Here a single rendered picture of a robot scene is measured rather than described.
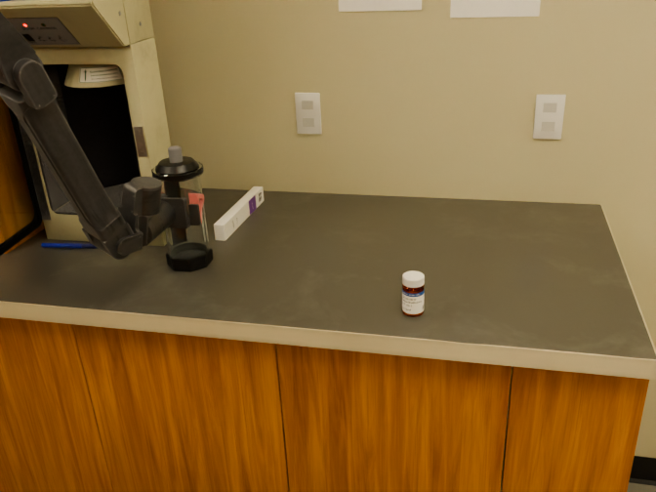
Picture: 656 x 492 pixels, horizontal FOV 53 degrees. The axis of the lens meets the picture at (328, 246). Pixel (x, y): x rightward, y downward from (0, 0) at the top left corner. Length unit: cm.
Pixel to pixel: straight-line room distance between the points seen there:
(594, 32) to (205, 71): 101
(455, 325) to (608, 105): 79
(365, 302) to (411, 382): 18
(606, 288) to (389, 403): 49
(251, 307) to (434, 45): 84
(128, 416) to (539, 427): 88
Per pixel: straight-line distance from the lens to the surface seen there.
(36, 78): 103
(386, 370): 129
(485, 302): 133
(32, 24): 152
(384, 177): 186
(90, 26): 146
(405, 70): 177
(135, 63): 152
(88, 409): 163
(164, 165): 143
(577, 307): 134
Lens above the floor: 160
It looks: 25 degrees down
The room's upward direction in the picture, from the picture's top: 3 degrees counter-clockwise
